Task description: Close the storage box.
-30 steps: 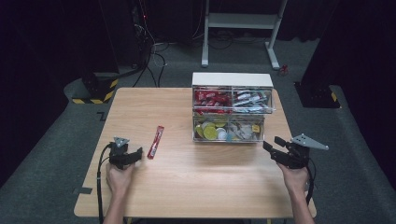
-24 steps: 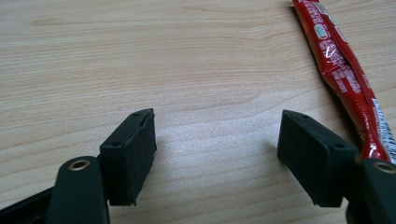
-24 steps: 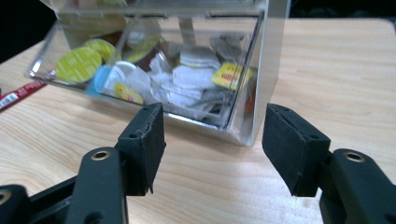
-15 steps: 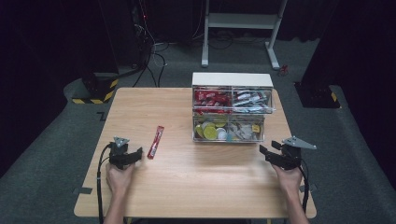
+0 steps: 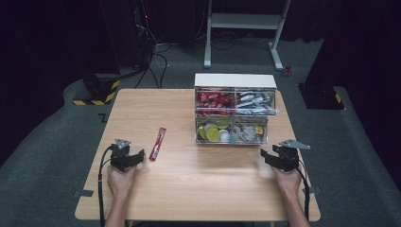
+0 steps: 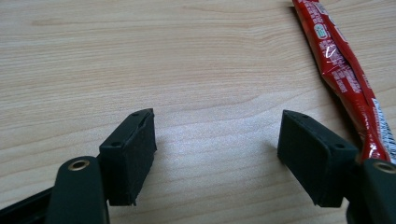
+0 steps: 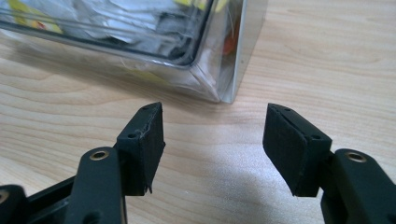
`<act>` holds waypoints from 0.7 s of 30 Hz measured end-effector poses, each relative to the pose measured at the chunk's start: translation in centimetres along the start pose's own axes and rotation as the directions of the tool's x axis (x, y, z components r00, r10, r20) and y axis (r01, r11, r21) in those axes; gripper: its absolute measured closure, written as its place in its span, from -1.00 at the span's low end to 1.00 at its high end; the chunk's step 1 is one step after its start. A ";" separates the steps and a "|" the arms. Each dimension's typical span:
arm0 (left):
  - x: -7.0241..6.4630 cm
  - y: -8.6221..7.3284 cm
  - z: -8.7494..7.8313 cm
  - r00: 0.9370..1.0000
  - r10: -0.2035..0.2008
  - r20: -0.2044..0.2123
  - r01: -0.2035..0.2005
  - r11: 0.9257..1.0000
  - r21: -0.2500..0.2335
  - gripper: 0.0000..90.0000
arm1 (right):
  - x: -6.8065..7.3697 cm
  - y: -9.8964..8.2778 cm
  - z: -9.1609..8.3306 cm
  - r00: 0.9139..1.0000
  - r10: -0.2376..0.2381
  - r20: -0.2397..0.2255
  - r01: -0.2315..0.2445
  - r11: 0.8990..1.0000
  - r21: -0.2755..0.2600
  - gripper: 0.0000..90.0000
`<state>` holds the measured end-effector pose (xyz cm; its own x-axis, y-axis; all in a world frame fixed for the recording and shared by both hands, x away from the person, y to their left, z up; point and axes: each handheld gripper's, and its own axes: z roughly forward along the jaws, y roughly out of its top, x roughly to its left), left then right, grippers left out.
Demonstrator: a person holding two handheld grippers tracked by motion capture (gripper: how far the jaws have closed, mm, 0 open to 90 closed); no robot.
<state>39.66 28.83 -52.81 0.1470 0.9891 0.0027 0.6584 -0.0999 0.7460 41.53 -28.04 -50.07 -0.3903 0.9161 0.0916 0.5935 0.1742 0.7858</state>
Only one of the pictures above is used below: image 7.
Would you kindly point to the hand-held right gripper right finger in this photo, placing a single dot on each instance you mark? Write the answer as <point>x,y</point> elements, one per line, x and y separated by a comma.
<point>292,155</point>

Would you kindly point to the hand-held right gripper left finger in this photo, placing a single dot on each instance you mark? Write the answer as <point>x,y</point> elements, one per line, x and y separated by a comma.
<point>143,155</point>

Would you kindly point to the clear plastic box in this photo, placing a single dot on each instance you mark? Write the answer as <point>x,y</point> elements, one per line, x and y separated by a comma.
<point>205,77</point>

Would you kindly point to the pile of tea bags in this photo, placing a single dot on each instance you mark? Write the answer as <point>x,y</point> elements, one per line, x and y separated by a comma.
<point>124,21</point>

